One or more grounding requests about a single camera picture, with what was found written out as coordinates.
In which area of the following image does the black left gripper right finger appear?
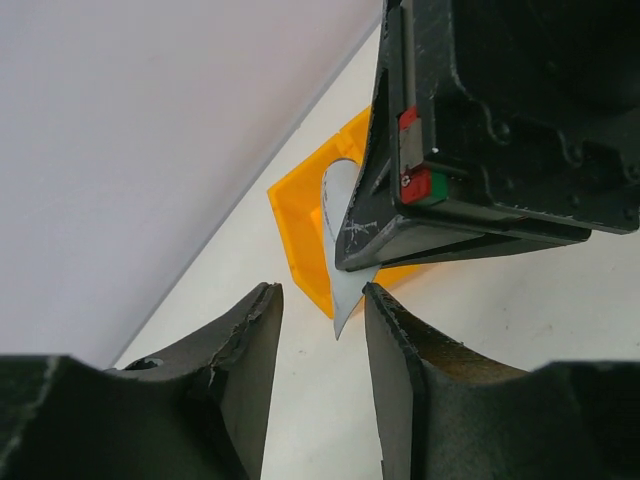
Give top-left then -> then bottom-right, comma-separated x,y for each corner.
364,283 -> 639,479

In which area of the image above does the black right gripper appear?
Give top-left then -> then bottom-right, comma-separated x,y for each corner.
382,1 -> 639,268

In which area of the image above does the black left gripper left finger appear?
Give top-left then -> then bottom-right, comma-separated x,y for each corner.
1,283 -> 284,479

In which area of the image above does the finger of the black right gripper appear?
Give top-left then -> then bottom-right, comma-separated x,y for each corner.
339,67 -> 415,271

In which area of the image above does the white toothpaste tube black cap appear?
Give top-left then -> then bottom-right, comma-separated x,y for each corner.
320,158 -> 380,340

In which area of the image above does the yellow bin middle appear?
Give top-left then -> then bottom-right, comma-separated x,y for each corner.
267,104 -> 431,320

